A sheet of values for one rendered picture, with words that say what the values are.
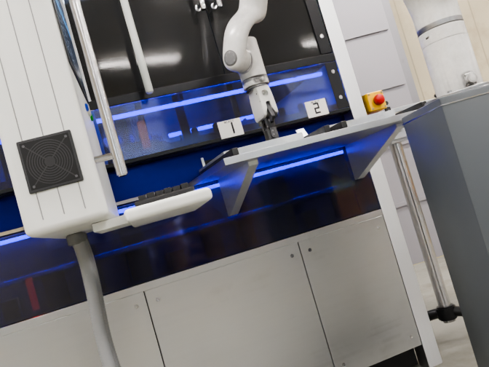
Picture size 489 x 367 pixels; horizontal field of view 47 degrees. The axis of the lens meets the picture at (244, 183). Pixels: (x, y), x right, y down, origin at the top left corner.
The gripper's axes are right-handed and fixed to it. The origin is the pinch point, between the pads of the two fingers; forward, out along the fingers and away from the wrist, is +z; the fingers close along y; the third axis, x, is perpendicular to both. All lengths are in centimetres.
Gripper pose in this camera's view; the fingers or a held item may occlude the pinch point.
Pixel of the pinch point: (271, 135)
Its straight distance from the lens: 175.9
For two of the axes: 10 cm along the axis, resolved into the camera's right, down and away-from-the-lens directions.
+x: -9.1, 2.5, -3.2
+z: 2.8, 9.6, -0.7
